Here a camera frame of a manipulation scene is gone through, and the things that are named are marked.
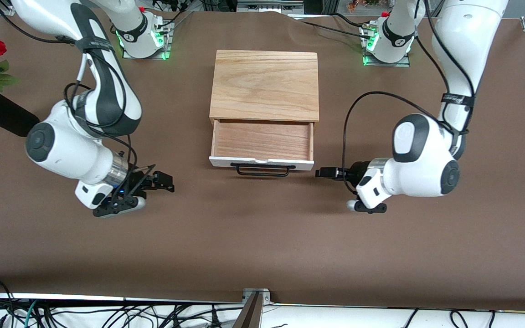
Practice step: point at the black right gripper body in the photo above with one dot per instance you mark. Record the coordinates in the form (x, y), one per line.
(145, 179)

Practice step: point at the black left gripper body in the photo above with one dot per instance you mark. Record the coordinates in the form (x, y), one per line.
(358, 171)

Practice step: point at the wooden drawer with white front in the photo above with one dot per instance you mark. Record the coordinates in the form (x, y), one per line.
(262, 139)

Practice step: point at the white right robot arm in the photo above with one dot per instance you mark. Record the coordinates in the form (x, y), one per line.
(62, 146)

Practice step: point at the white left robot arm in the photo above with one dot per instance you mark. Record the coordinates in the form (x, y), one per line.
(422, 159)

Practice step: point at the light wooden drawer cabinet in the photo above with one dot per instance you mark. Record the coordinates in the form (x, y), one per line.
(262, 82)

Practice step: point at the brown table cover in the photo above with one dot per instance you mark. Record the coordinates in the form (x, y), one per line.
(262, 228)

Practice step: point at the black cylindrical vase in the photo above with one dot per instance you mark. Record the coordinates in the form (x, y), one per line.
(7, 118)

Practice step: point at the orange artificial flowers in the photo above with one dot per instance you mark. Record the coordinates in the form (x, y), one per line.
(356, 5)

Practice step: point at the grey control box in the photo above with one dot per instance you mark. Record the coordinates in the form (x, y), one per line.
(269, 5)

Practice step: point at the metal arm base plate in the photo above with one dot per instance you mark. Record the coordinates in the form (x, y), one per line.
(404, 61)
(168, 50)

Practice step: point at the silver table edge rail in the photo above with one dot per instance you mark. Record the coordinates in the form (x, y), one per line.
(107, 298)

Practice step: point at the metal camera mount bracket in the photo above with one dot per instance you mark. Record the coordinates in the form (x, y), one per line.
(265, 296)

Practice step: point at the brown camera mount beam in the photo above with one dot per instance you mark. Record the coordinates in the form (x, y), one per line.
(249, 314)

